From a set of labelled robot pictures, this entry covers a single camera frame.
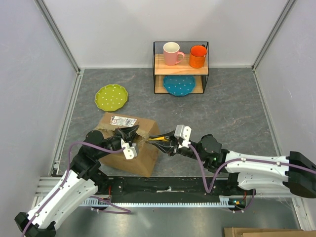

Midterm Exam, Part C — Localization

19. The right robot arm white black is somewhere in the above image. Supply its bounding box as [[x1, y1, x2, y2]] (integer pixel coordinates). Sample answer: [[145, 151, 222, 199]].
[[147, 131, 316, 198]]

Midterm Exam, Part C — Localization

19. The cardboard sheet corner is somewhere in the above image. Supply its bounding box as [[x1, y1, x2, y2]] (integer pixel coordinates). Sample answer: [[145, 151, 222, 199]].
[[224, 228, 316, 237]]

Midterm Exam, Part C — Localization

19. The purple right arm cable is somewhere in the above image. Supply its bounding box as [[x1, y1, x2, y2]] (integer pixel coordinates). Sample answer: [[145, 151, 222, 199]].
[[189, 144, 316, 195]]

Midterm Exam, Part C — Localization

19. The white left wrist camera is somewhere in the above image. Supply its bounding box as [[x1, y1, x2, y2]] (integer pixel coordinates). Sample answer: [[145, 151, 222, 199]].
[[121, 139, 138, 160]]

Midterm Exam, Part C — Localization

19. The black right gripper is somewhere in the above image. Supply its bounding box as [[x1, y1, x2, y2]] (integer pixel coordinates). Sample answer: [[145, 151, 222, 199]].
[[148, 130, 206, 162]]

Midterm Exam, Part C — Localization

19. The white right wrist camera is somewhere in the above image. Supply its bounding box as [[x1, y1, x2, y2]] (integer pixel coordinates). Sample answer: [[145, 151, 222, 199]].
[[174, 125, 192, 148]]

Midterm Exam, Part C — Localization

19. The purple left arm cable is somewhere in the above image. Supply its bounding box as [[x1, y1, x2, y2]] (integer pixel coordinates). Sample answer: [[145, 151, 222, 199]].
[[21, 142, 126, 237]]

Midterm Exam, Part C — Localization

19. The blue dotted plate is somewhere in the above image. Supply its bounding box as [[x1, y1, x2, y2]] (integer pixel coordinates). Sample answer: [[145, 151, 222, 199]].
[[163, 76, 196, 96]]

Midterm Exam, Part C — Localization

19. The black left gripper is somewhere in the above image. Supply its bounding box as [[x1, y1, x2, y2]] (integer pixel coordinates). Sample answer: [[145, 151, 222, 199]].
[[96, 125, 140, 158]]

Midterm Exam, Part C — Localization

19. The green dotted plate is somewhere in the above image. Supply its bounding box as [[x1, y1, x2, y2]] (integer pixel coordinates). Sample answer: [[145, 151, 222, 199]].
[[94, 84, 128, 112]]

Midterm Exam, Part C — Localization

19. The orange mug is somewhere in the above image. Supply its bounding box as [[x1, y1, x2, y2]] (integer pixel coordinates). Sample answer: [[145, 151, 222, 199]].
[[189, 45, 208, 69]]

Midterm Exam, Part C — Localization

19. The black wire wooden shelf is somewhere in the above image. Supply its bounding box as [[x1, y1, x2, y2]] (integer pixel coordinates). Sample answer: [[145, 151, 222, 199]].
[[152, 41, 209, 94]]

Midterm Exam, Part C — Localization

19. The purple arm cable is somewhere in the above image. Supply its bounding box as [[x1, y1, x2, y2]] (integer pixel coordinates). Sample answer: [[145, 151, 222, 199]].
[[21, 142, 126, 237], [189, 144, 316, 195]]

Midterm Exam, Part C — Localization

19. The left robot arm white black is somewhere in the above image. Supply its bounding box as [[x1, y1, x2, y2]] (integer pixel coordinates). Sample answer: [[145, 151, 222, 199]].
[[14, 125, 139, 237]]

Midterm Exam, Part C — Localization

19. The brown cardboard express box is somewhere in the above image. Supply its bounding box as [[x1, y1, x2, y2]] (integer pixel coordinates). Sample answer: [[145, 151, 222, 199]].
[[95, 112, 160, 177]]

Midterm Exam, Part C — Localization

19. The pink mug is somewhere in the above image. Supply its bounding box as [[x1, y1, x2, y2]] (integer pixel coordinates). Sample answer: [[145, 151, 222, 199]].
[[163, 42, 185, 66]]

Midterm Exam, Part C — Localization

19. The yellow utility knife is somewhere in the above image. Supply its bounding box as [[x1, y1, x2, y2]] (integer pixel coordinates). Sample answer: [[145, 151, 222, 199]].
[[147, 136, 169, 142]]

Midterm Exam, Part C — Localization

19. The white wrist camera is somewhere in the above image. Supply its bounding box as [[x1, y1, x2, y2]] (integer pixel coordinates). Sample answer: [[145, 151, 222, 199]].
[[121, 139, 138, 160], [174, 125, 192, 148]]

